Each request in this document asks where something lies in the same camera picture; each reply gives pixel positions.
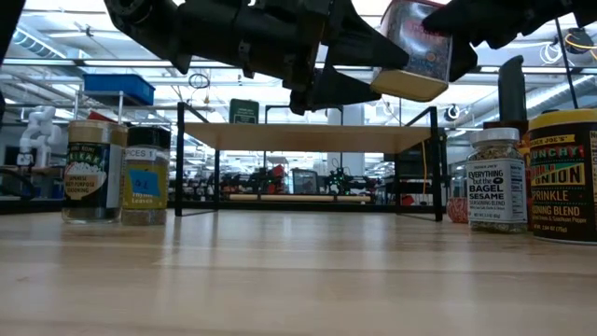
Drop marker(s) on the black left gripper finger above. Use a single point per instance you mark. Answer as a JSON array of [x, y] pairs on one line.
[[331, 93], [368, 53]]

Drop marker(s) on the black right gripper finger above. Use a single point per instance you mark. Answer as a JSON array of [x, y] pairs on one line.
[[464, 56], [452, 21]]

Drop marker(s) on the dark green spice tin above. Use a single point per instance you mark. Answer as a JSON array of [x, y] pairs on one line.
[[243, 112]]

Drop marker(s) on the chili onion jar yellow lid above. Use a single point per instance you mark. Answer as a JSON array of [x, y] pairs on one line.
[[564, 186]]

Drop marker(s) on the furikake jar tan lid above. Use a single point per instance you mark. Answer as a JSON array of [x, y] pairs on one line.
[[93, 177]]

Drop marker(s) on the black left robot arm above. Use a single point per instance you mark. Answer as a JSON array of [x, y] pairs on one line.
[[210, 32]]

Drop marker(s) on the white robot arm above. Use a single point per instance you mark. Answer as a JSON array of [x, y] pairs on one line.
[[39, 130]]

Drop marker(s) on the wooden shelf riser black legs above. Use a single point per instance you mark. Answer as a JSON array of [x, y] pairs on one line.
[[303, 137]]

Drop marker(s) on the white building column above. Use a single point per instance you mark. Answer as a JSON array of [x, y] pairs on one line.
[[354, 163]]

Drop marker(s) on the blue storage bin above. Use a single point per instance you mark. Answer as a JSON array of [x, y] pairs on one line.
[[119, 88]]

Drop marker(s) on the red bin rack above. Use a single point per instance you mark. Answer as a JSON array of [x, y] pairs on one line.
[[100, 116]]

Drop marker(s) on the long ceiling light strip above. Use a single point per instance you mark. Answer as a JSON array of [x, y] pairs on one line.
[[56, 62]]

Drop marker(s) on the black cylindrical post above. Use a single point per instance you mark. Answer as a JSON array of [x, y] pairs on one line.
[[512, 88]]

